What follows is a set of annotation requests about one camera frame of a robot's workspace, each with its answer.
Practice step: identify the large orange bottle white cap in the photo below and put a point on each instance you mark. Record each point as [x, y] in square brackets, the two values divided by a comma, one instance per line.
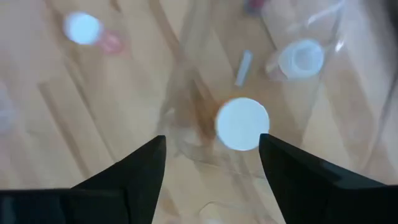
[241, 124]

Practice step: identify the small white label strip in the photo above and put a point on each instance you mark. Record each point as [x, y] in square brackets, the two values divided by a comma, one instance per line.
[244, 68]

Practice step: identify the clear plastic bin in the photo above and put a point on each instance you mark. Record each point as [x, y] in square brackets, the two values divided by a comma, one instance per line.
[348, 102]

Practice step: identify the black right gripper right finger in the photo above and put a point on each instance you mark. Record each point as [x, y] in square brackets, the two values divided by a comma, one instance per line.
[304, 186]

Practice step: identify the clear bottle translucent cap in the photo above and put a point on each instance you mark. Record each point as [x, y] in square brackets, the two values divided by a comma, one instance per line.
[301, 57]

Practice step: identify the pink bottle white cap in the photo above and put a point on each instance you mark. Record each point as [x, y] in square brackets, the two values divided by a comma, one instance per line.
[82, 28]

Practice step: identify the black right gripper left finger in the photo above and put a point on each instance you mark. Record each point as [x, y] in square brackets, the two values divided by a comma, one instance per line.
[133, 174]

